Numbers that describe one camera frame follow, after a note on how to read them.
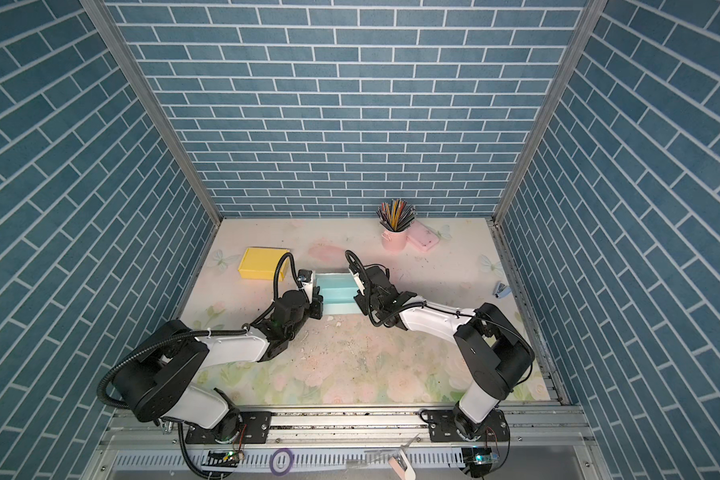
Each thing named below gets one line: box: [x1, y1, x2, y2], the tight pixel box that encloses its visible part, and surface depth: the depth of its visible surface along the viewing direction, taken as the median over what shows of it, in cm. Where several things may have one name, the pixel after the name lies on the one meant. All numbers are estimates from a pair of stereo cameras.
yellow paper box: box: [238, 247, 289, 282], surface depth 106 cm
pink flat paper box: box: [406, 219, 440, 251], surface depth 114 cm
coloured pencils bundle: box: [376, 198, 416, 232], surface depth 107 cm
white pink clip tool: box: [388, 448, 416, 480], surface depth 69 cm
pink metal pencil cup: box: [381, 229, 407, 253], surface depth 107 cm
